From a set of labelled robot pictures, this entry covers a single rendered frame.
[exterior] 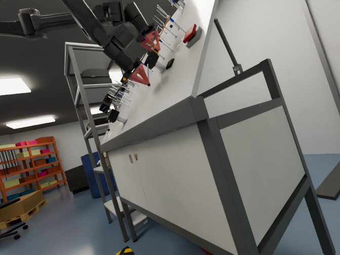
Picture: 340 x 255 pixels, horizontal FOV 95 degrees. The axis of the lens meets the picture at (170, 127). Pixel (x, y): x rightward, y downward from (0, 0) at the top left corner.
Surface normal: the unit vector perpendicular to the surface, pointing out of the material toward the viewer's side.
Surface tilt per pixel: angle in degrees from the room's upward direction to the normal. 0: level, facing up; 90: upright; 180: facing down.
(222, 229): 90
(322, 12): 90
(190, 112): 90
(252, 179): 90
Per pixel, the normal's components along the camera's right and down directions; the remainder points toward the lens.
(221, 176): -0.77, 0.22
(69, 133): 0.47, -0.18
